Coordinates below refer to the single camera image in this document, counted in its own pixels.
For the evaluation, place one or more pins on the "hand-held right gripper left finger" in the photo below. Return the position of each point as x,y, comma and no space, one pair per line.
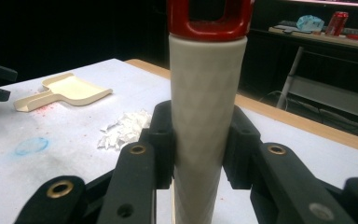
163,149

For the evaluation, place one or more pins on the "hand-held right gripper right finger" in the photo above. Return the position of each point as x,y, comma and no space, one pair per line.
240,155

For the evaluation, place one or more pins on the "cream plastic dustpan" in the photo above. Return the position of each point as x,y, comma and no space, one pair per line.
71,90

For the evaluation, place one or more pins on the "pile of white paper scraps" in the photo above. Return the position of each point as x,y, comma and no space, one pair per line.
126,130

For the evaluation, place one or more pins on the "white metal stand leg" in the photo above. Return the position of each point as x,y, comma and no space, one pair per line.
289,77

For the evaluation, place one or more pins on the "grey shelf board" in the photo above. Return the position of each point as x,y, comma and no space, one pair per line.
332,96

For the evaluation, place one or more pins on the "dark keyboard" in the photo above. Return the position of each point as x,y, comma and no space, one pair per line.
287,24

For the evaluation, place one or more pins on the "crumpled blue plastic bag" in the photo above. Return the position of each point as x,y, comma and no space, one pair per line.
310,23

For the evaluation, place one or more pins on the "wooden desk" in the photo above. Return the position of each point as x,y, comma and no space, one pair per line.
338,41

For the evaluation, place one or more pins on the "red soda can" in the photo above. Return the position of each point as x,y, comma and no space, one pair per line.
336,24

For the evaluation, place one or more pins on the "small red flat object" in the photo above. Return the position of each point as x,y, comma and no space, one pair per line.
355,37

